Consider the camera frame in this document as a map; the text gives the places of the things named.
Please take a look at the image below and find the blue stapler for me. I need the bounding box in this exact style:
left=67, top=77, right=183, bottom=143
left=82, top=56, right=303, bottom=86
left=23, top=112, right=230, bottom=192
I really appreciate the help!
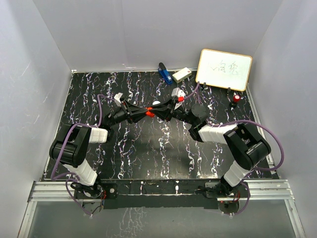
left=158, top=62, right=173, bottom=84

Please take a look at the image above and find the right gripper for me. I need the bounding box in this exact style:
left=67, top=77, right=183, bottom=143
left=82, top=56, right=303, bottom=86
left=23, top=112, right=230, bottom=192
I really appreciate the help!
left=150, top=97, right=196, bottom=126

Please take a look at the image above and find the white cardboard box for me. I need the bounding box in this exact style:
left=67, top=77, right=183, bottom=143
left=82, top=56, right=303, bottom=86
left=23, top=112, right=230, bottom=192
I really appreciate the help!
left=172, top=67, right=192, bottom=83

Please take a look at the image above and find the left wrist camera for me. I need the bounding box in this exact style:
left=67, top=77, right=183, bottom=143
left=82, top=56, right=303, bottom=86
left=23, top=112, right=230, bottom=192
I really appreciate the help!
left=113, top=93, right=124, bottom=107

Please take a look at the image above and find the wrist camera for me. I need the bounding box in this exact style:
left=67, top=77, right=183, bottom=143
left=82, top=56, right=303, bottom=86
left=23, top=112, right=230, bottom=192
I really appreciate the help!
left=113, top=93, right=124, bottom=107
left=171, top=87, right=186, bottom=103

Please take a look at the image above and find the red earbud charging case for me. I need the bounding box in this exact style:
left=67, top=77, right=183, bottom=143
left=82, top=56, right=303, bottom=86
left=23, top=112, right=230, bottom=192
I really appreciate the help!
left=145, top=107, right=155, bottom=118

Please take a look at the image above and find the small whiteboard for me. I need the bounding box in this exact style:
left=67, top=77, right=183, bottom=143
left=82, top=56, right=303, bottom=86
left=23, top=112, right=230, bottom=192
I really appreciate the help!
left=196, top=49, right=253, bottom=92

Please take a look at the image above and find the aluminium frame rail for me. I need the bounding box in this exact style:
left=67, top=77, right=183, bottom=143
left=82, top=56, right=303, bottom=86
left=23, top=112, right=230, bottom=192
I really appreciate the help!
left=18, top=179, right=306, bottom=238

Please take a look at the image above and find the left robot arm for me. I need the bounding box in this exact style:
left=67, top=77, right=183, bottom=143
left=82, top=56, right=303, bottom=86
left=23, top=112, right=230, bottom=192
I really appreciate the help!
left=49, top=99, right=155, bottom=198

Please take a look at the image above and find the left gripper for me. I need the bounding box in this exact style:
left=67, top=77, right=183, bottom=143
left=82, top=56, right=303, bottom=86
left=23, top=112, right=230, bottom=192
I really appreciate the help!
left=108, top=100, right=149, bottom=127

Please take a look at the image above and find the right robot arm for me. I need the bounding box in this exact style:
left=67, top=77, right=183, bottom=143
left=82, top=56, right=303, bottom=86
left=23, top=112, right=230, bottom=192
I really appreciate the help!
left=148, top=100, right=271, bottom=197

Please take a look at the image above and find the red stamp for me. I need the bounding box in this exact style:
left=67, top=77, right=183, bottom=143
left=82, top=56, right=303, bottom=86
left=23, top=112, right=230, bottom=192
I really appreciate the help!
left=229, top=94, right=241, bottom=108

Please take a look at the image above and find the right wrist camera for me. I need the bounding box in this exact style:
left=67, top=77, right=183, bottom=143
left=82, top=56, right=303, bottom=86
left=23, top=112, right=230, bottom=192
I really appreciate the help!
left=171, top=87, right=186, bottom=103

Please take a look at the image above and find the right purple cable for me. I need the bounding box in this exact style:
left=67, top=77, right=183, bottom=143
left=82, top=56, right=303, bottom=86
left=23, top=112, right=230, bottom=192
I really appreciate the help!
left=183, top=83, right=285, bottom=219

